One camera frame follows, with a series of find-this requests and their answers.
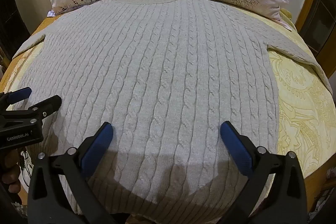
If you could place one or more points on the person's left hand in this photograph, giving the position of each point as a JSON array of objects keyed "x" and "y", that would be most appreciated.
[{"x": 10, "y": 175}]

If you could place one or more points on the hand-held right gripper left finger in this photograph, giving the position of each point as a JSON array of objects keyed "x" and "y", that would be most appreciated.
[{"x": 101, "y": 138}]

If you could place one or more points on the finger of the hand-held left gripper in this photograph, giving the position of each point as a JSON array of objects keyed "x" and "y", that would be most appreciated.
[
  {"x": 22, "y": 94},
  {"x": 47, "y": 104}
]

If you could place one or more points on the wooden bed frame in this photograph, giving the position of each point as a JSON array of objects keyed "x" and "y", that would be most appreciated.
[{"x": 308, "y": 3}]

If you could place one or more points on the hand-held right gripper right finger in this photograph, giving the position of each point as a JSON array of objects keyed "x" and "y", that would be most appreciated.
[{"x": 233, "y": 142}]

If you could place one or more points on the yellow patterned bedspread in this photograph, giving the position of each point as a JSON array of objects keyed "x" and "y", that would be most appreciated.
[{"x": 302, "y": 108}]

